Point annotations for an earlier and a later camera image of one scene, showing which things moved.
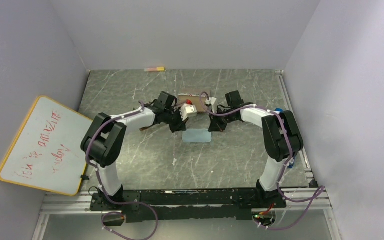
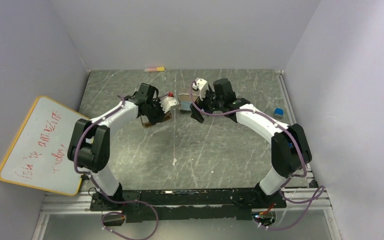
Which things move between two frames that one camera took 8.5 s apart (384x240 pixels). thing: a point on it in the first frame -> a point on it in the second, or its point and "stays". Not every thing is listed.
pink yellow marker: [159, 69] stays
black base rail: [140, 205] stays
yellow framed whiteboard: [46, 153] stays
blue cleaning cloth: [196, 135] -> [185, 105]
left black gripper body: [174, 119] -> [155, 112]
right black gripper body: [221, 121] -> [211, 103]
